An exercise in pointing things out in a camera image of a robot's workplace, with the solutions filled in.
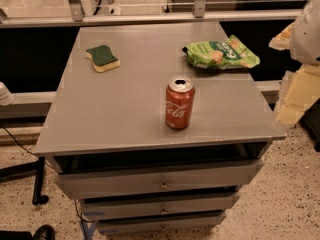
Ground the red cola can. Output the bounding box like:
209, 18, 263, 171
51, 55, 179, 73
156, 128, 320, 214
165, 75, 195, 129

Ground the grey drawer cabinet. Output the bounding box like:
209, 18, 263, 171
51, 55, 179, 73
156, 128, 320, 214
33, 21, 287, 237

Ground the black shoe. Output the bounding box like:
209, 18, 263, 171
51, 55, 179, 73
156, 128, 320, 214
0, 224, 55, 240

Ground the bottom grey drawer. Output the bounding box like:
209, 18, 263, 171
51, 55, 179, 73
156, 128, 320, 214
97, 211, 226, 235

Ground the green and yellow sponge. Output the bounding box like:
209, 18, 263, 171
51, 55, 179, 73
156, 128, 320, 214
86, 45, 120, 73

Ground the black metal stand leg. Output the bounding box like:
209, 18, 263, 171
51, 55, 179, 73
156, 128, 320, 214
0, 156, 50, 206

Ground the grey metal railing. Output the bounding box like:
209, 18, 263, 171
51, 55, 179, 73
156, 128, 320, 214
0, 0, 310, 28

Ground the top grey drawer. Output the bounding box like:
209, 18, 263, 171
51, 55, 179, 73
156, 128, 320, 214
55, 159, 263, 199

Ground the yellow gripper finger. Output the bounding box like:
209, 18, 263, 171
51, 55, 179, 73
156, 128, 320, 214
274, 64, 320, 128
269, 23, 293, 50

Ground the green rice chip bag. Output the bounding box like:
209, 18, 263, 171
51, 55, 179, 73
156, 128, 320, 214
182, 35, 260, 70

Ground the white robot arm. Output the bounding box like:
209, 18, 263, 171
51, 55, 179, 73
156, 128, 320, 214
269, 0, 320, 128

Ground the grey drawer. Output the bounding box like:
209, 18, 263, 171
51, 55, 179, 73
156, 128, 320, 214
55, 159, 263, 199
81, 192, 240, 220
97, 211, 226, 235

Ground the black floor cable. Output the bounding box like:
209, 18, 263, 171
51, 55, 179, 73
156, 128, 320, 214
0, 123, 56, 170

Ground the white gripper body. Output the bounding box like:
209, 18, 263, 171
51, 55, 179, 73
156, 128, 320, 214
290, 8, 320, 65

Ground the middle grey drawer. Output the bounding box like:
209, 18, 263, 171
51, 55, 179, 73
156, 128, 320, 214
81, 192, 240, 220

